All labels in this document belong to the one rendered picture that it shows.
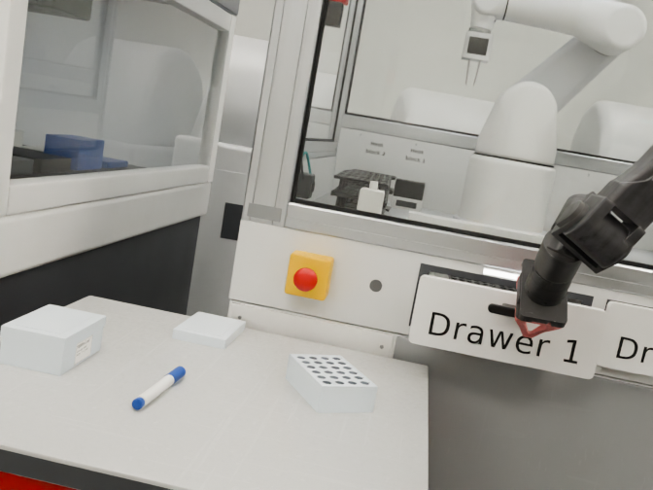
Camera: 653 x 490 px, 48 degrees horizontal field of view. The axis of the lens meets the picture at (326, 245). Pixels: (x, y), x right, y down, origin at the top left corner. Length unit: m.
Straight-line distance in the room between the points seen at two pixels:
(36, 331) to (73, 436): 0.21
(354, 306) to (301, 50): 0.45
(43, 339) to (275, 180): 0.50
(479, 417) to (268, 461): 0.58
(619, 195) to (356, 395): 0.42
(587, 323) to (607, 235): 0.27
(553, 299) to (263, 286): 0.52
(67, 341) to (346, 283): 0.51
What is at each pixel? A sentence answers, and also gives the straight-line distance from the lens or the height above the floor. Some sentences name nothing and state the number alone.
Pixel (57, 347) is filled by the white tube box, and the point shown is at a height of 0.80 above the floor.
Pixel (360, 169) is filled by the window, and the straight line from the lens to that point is 1.29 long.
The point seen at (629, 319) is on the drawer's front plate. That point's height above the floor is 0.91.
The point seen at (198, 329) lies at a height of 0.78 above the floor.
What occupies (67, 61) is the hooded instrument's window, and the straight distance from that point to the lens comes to 1.42.
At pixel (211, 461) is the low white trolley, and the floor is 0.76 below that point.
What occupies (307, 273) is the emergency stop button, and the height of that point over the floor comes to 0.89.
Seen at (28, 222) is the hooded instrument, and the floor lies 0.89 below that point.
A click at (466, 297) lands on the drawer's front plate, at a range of 1.17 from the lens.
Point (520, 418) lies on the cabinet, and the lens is 1.36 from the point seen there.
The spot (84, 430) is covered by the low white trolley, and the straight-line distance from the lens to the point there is 0.88.
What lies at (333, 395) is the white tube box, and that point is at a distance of 1.00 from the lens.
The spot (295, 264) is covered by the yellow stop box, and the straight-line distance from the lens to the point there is 1.25.
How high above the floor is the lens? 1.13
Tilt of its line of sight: 9 degrees down
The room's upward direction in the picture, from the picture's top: 10 degrees clockwise
